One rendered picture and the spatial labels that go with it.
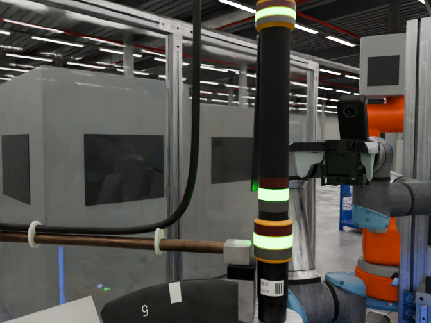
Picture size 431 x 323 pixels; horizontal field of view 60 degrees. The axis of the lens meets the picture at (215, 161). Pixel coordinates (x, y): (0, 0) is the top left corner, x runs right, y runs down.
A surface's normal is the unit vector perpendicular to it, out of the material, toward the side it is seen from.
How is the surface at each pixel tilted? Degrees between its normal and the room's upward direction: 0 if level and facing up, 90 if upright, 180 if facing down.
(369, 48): 90
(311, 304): 73
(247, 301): 90
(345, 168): 90
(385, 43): 90
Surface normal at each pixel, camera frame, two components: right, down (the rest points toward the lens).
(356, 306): 0.28, 0.05
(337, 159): -0.57, 0.04
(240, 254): -0.18, 0.05
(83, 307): 0.54, -0.62
